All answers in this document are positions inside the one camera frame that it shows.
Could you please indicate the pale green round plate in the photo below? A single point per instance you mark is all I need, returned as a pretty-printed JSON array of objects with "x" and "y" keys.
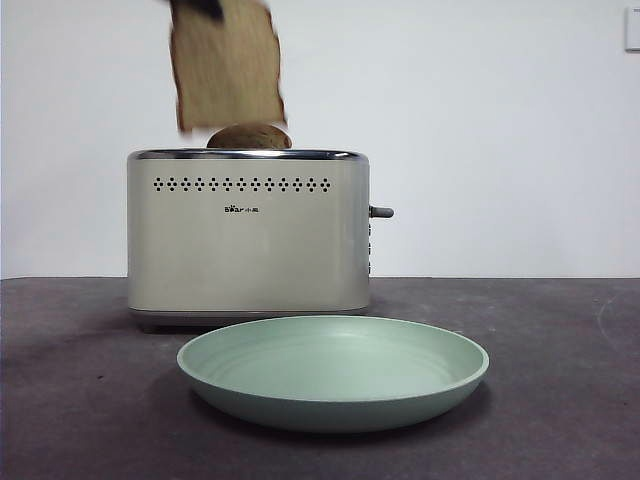
[{"x": 330, "y": 395}]

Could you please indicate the white wall switch plate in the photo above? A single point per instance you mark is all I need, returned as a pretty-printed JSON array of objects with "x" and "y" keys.
[{"x": 633, "y": 30}]

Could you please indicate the large brown bread slice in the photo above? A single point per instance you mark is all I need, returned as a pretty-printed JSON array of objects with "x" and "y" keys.
[{"x": 227, "y": 70}]

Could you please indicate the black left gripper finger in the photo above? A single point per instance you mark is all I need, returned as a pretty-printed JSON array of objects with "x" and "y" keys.
[{"x": 207, "y": 6}]

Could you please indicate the cream two-slot toaster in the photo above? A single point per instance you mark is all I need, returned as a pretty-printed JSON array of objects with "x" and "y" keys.
[{"x": 240, "y": 250}]

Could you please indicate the grey toaster lever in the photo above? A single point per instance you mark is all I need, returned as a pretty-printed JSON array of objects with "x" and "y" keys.
[{"x": 382, "y": 212}]

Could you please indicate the small brown bread slice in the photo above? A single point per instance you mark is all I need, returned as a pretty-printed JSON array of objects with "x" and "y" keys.
[{"x": 250, "y": 139}]

